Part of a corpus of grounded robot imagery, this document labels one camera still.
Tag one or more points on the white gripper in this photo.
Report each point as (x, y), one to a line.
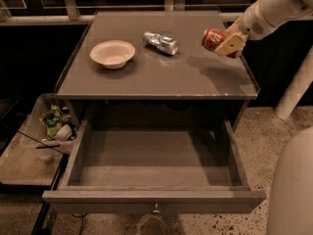
(250, 22)

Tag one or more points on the red coke can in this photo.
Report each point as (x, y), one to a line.
(212, 37)

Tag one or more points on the crushed silver can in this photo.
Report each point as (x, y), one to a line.
(162, 42)

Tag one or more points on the grey cabinet with flat top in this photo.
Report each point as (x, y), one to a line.
(192, 74)

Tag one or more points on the open grey top drawer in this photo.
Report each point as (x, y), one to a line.
(129, 169)

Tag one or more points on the round metal drawer knob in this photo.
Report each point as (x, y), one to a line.
(156, 210)

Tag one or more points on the metal window railing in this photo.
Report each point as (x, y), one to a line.
(130, 4)

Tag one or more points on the white paper bowl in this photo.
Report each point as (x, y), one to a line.
(113, 54)

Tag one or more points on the white cup in bin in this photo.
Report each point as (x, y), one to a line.
(64, 133)

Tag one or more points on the green snack bag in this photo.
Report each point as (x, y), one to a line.
(52, 121)

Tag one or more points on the clear plastic bin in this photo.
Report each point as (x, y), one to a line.
(30, 159)

